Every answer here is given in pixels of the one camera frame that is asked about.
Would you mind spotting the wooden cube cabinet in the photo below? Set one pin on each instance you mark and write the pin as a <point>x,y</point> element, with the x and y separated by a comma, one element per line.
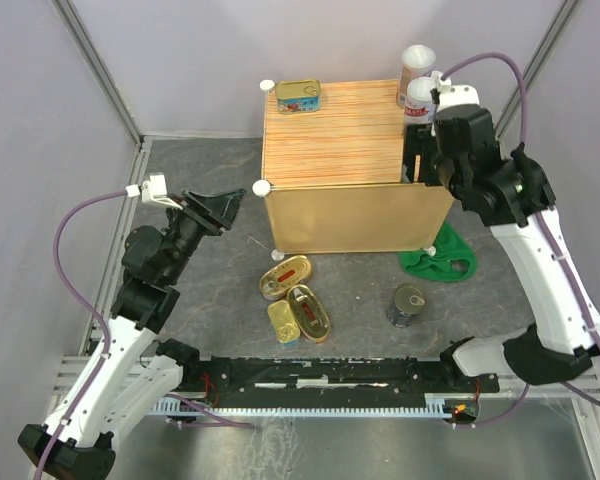
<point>331,180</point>

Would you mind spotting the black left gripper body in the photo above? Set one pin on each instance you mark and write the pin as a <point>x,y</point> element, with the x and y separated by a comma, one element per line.
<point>189,228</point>

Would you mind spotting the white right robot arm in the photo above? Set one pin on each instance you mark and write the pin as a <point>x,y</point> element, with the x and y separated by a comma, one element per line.
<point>515,201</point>

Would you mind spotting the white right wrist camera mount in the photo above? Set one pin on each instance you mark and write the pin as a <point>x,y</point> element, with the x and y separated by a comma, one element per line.
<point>447,96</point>

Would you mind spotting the grey slotted cable duct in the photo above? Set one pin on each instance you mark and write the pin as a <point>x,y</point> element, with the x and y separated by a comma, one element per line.
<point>432,409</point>

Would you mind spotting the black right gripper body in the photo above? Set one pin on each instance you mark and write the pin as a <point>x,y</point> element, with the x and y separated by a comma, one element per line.
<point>446,168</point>

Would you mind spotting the dark blue round can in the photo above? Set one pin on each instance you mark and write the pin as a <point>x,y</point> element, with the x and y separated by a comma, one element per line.
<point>407,302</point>

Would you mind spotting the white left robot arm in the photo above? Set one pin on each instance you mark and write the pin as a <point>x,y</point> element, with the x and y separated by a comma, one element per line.
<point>81,438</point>

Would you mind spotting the gold oval fish tin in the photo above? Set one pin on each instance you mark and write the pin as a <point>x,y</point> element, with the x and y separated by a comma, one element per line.
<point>309,313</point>

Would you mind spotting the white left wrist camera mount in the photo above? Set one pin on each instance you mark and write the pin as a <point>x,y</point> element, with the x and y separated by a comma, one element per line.
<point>153,191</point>

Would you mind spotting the gold rectangular meat tin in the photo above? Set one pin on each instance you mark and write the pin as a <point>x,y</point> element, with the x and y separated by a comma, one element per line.
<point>283,322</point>

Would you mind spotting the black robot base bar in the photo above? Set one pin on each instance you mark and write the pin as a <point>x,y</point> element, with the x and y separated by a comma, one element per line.
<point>329,382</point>

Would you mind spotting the oval red fish tin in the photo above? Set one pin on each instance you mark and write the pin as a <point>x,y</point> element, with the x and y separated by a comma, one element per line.
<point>276,282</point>

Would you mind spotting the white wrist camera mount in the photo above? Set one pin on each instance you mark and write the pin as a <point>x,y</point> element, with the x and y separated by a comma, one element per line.
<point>153,191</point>
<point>447,96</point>

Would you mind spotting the green cloth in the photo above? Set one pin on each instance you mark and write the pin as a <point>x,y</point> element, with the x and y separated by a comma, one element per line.
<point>448,260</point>

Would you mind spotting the blue rectangular luncheon meat tin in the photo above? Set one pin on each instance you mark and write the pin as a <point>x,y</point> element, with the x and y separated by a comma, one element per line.
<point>301,96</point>

